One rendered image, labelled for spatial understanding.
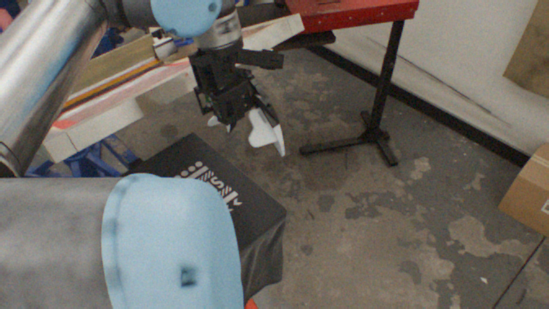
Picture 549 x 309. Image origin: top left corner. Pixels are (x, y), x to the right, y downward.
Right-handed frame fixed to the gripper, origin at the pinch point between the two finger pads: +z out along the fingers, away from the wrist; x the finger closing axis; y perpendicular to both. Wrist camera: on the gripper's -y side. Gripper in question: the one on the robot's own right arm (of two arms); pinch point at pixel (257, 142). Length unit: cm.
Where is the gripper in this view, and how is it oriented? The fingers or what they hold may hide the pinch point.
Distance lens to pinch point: 79.8
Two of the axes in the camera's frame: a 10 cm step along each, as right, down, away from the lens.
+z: 2.0, 8.1, 5.5
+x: 6.6, 3.0, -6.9
